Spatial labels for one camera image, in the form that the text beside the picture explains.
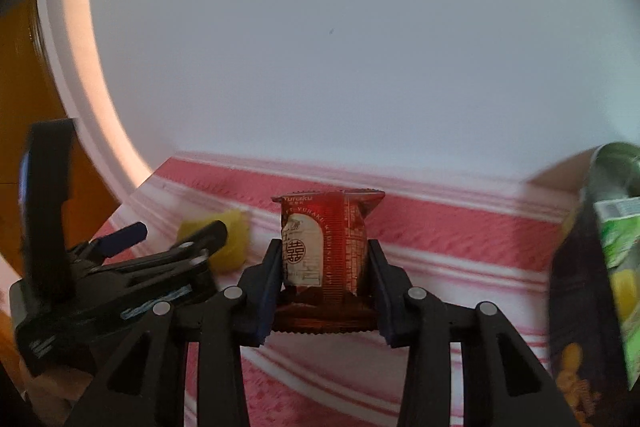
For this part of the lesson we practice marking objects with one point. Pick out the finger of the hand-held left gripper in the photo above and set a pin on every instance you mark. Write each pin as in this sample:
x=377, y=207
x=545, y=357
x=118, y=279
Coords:
x=122, y=239
x=200, y=237

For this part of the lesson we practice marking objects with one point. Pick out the round black cookie tin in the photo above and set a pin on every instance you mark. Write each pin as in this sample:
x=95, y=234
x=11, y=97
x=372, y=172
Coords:
x=575, y=307

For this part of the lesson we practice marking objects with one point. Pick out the light green tissue pack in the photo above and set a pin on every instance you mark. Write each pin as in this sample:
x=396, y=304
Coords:
x=620, y=227

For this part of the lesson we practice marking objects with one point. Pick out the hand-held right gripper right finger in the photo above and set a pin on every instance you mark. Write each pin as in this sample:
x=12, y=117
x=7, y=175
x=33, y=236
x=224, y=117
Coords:
x=382, y=297

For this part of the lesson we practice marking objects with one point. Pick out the red striped tablecloth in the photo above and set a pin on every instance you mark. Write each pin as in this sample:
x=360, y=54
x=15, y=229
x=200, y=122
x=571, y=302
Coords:
x=450, y=227

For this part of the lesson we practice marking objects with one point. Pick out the yellow sponge with dark backing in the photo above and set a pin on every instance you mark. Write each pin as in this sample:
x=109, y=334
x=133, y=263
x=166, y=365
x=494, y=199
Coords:
x=625, y=294

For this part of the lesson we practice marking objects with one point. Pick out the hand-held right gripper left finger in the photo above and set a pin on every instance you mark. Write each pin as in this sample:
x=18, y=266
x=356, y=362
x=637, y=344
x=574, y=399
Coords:
x=267, y=292

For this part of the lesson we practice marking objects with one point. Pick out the red snack packet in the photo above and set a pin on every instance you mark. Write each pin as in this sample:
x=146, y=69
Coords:
x=325, y=247

